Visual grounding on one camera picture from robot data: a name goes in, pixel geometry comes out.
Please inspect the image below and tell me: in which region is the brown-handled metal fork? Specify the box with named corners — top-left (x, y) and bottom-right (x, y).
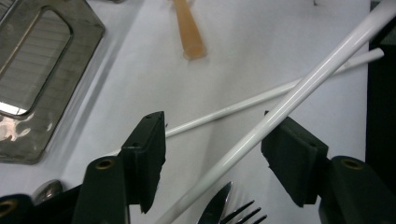
top-left (219, 200), bottom-right (269, 224)

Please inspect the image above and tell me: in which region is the metal spoon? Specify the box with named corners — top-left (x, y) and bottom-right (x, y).
top-left (31, 179), bottom-right (64, 204)

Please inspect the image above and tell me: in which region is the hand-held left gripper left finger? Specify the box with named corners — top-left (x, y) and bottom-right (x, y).
top-left (70, 110), bottom-right (167, 224)

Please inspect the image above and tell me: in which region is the grey transparent plastic bin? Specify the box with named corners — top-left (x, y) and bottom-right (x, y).
top-left (0, 0), bottom-right (106, 165)

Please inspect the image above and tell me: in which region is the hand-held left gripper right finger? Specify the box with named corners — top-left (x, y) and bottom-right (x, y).
top-left (261, 110), bottom-right (396, 224)

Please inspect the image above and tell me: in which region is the white chopstick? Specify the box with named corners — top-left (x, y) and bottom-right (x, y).
top-left (153, 0), bottom-right (396, 224)
top-left (109, 47), bottom-right (386, 157)

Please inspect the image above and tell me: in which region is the translucent orange plastic spoon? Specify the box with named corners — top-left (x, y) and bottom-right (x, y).
top-left (170, 0), bottom-right (208, 62)

